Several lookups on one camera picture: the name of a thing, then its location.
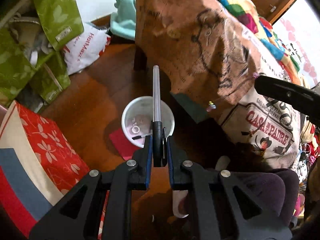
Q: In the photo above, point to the clear pen with black cap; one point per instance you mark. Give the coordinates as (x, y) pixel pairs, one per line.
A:
(157, 100)

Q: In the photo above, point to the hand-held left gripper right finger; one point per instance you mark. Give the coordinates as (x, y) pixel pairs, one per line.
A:
(170, 160)

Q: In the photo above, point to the wardrobe with frosted sliding doors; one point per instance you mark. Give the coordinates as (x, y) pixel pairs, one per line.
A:
(300, 35)

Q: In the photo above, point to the colourful patchwork blanket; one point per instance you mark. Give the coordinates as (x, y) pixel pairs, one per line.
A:
(250, 20)

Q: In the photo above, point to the white plastic bag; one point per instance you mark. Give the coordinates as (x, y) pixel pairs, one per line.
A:
(85, 47)

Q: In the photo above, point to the red envelope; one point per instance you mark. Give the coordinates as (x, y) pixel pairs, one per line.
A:
(120, 142)

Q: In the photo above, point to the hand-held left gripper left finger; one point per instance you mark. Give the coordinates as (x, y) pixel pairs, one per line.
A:
(149, 155)

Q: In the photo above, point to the green leaf-print bag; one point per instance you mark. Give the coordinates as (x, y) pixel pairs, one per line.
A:
(50, 80)
(60, 12)
(15, 72)

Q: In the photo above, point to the white paper cup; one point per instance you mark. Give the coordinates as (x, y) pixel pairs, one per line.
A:
(140, 117)

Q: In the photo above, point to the newspaper print blanket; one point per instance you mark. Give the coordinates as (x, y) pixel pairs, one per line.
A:
(200, 42)

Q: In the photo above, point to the teal cloth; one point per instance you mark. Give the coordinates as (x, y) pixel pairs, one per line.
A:
(123, 17)

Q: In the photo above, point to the small pastel charm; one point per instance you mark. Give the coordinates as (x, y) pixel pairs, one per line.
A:
(211, 106)

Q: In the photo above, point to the person's purple trousers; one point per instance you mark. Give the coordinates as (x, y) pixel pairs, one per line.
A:
(250, 195)

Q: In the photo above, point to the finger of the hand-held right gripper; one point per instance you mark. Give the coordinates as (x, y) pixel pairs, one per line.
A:
(287, 95)

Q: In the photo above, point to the red floral box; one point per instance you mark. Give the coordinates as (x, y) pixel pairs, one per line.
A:
(37, 142)

